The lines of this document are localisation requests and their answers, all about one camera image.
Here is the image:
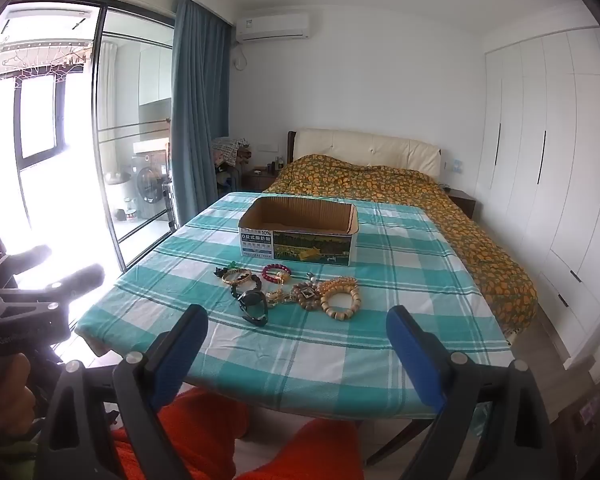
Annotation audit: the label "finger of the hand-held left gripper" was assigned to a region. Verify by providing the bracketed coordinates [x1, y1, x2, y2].
[44, 263, 106, 295]
[5, 244, 54, 268]

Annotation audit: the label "glass sliding door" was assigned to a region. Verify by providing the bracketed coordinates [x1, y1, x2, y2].
[91, 5, 177, 272]

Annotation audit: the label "gold chain necklace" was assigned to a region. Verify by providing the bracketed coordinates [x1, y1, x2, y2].
[265, 284, 294, 309]

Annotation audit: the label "printed cardboard box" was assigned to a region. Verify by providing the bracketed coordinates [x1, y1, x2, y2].
[238, 196, 359, 267]

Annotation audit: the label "golden pearl bracelet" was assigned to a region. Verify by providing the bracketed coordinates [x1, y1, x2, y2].
[314, 275, 361, 297]

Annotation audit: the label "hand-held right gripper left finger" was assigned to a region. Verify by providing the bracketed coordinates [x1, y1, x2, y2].
[35, 304, 209, 480]

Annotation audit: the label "dark wooden nightstand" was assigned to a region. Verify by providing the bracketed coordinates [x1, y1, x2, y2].
[242, 167, 282, 194]
[445, 187, 477, 220]

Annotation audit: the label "white wardrobe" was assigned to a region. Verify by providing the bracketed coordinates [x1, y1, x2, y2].
[472, 27, 600, 376]

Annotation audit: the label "brown wooden bead bracelet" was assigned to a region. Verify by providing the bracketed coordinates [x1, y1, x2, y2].
[290, 282, 324, 312]

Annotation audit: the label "person's left hand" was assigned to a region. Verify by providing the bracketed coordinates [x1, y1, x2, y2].
[0, 352, 37, 442]

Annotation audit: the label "bed with floral cover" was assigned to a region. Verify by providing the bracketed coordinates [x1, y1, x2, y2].
[262, 154, 539, 339]

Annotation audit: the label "teal checkered tablecloth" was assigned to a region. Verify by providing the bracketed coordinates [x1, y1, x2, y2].
[75, 191, 513, 418]

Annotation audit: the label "blue curtain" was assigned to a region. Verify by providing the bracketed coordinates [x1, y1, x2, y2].
[171, 0, 231, 232]

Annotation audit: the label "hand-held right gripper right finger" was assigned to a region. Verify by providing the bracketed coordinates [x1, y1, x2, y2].
[386, 305, 568, 480]

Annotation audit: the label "gold bangle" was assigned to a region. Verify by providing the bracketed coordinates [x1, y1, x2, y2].
[222, 268, 254, 287]

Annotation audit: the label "orange pants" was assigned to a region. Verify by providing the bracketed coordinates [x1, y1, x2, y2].
[111, 387, 366, 480]

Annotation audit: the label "red bead bracelet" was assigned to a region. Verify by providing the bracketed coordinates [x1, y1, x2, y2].
[261, 263, 294, 284]

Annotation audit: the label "cream bead bracelet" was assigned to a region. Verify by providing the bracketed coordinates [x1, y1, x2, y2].
[320, 287, 362, 322]

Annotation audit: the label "cream padded headboard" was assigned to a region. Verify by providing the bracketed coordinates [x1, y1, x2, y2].
[287, 128, 442, 181]

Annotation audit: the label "white air conditioner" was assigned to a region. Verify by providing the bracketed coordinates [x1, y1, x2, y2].
[235, 11, 312, 44]

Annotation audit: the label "black wristwatch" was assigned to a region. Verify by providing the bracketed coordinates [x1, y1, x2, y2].
[237, 290, 271, 326]

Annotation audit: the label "washing machine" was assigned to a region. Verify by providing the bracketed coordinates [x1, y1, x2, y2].
[132, 152, 171, 207]

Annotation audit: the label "pile of clothes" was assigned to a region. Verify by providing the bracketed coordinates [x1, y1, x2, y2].
[211, 136, 254, 192]

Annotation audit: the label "dark wooden table leg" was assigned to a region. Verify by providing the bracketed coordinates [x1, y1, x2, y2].
[364, 417, 433, 467]

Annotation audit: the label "black bead bracelet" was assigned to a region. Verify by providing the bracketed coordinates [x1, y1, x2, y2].
[229, 275, 264, 302]

